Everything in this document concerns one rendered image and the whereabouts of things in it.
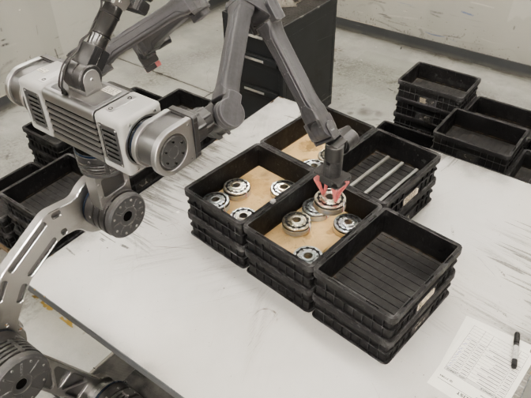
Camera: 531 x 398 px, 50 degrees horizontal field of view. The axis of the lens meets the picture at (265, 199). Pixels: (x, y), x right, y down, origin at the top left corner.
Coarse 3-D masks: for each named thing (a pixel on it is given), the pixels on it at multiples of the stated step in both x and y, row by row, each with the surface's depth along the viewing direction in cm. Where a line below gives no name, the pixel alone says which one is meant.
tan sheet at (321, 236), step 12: (336, 216) 208; (276, 228) 203; (312, 228) 203; (324, 228) 203; (276, 240) 199; (288, 240) 199; (300, 240) 198; (312, 240) 198; (324, 240) 198; (336, 240) 198
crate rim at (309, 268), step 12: (288, 192) 203; (276, 204) 198; (372, 204) 198; (252, 228) 189; (264, 240) 185; (276, 252) 183; (288, 252) 180; (324, 252) 180; (300, 264) 177; (312, 264) 176
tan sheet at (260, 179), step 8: (256, 168) 231; (264, 168) 231; (248, 176) 227; (256, 176) 227; (264, 176) 227; (272, 176) 227; (256, 184) 223; (264, 184) 223; (256, 192) 220; (264, 192) 220; (248, 200) 216; (256, 200) 216; (264, 200) 216; (232, 208) 212; (256, 208) 212
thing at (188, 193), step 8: (256, 144) 227; (240, 152) 223; (272, 152) 223; (232, 160) 219; (288, 160) 218; (216, 168) 215; (304, 168) 214; (208, 176) 212; (304, 176) 210; (192, 184) 208; (296, 184) 207; (192, 192) 204; (200, 200) 201; (208, 208) 200; (216, 208) 197; (264, 208) 197; (224, 216) 195; (232, 216) 194; (248, 216) 194; (232, 224) 194; (240, 224) 191
